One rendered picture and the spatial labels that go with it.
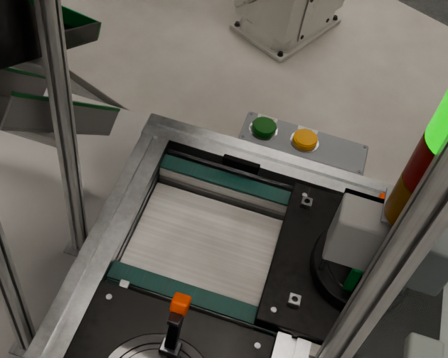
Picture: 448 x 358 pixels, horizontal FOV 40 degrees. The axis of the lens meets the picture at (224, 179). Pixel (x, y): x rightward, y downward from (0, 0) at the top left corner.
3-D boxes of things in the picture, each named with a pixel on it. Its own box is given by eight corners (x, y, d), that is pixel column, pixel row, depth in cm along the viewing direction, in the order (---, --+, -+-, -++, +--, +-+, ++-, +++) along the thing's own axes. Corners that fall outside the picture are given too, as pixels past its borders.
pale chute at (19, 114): (38, 102, 96) (48, 75, 96) (109, 136, 94) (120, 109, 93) (-95, 84, 69) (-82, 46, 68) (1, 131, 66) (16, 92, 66)
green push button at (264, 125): (254, 121, 104) (256, 113, 102) (276, 128, 103) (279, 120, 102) (247, 138, 101) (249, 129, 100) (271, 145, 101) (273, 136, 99)
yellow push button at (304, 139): (294, 133, 103) (296, 125, 102) (317, 140, 103) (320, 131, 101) (289, 150, 101) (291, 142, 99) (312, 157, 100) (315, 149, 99)
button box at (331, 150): (244, 133, 109) (249, 109, 104) (359, 167, 107) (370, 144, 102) (232, 161, 105) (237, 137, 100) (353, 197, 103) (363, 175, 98)
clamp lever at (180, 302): (165, 337, 74) (176, 290, 70) (180, 342, 74) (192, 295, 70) (155, 358, 71) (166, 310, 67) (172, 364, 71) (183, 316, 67)
